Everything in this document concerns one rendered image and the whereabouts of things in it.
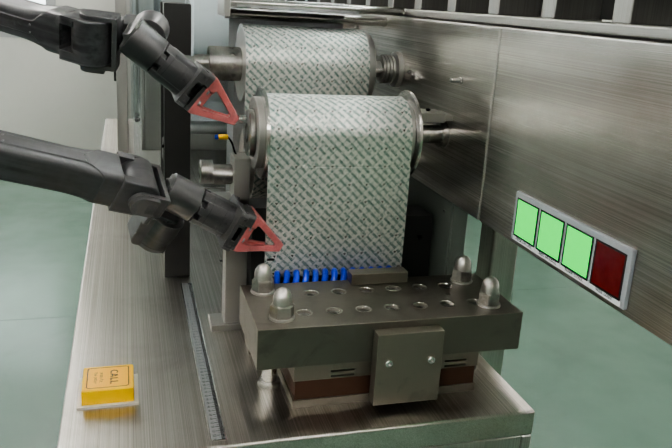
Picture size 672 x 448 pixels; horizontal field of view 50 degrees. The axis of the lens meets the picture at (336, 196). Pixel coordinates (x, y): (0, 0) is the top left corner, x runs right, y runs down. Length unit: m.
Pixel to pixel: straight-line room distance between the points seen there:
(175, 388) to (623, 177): 0.68
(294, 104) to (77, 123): 5.67
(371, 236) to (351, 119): 0.20
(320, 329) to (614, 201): 0.42
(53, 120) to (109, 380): 5.73
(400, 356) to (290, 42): 0.62
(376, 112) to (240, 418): 0.51
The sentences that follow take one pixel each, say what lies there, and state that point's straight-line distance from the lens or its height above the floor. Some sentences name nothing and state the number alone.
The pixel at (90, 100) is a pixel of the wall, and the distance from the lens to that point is 6.70.
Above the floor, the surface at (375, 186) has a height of 1.17.
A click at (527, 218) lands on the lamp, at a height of 1.19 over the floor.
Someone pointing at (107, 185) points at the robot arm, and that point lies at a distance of 1.02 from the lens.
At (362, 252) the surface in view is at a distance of 1.20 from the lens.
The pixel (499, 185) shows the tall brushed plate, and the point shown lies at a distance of 1.09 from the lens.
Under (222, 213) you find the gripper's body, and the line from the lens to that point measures 1.09.
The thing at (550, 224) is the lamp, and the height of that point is 1.20.
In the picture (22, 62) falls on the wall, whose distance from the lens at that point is 6.71.
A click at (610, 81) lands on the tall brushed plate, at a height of 1.39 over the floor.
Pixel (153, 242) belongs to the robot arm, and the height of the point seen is 1.09.
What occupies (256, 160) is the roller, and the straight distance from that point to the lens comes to 1.13.
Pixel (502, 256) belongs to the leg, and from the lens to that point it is 1.47.
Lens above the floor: 1.46
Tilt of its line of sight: 15 degrees down
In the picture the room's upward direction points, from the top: 3 degrees clockwise
